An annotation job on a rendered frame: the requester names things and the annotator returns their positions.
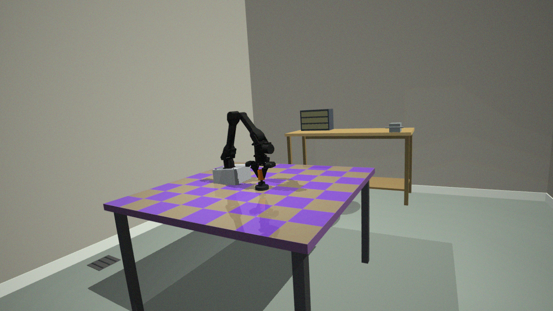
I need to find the orange knob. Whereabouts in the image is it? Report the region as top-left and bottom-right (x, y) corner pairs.
(257, 169), (265, 180)

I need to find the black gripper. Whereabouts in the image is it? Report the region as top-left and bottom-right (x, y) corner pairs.
(245, 153), (276, 178)

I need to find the dark grey round pedestal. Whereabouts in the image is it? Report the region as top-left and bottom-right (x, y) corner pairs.
(255, 180), (269, 191)

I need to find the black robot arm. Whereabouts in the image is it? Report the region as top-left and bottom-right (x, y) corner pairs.
(220, 111), (274, 169)

